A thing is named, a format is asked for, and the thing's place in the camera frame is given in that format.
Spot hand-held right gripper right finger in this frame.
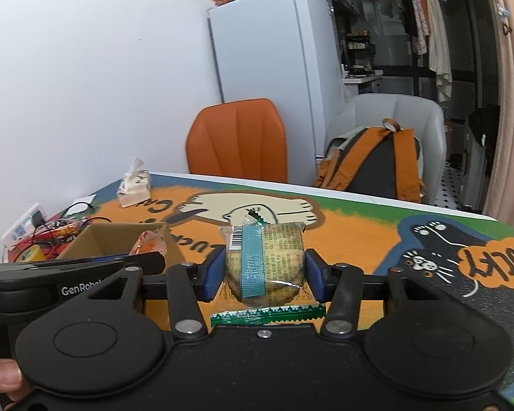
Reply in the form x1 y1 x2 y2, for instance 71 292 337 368
305 249 446 338

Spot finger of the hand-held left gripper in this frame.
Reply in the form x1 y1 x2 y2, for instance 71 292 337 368
53 252 166 275

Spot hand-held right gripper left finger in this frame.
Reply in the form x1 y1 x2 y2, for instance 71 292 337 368
86 248 228 338

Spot orange snack packet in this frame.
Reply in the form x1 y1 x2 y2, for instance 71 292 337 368
130 230 169 258

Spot green pastry packet teal band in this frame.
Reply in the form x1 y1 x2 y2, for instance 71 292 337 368
210 212 326 325

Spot brown cardboard box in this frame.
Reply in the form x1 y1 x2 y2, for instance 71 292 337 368
56 223 187 266

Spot person's left hand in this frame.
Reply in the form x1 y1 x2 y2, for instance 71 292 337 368
0 353 25 401

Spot yellow tape roll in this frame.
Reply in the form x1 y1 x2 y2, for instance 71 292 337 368
19 246 46 263

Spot printed cat table mat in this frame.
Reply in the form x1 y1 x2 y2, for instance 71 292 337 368
9 172 514 399

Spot white power strip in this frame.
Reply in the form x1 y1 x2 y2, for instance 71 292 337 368
2 202 48 242

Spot tissue pack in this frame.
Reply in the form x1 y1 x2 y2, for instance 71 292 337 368
117 157 151 208

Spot red sausage snack packet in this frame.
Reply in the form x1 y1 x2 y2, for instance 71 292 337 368
53 220 84 240

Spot orange and grey backpack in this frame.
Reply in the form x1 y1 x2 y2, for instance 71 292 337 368
314 117 426 203

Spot orange chair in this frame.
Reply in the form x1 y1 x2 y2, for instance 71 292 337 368
187 98 289 183

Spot grey chair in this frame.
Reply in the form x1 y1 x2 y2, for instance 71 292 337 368
324 94 448 206

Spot dark hanging garment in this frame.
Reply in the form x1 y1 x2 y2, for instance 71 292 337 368
467 105 502 176

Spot white refrigerator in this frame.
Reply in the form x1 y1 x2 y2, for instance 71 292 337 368
208 0 347 163

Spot kitchen rack with jars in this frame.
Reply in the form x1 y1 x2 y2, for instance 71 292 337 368
343 30 384 82

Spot white hanging garment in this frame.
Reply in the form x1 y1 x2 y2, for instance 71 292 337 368
423 0 453 103

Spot pink curtain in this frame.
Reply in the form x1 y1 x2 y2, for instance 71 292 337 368
484 0 514 227

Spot floral hanging garment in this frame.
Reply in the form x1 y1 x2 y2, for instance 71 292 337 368
407 0 431 56

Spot black cables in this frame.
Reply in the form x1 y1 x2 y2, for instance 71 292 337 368
30 197 112 240

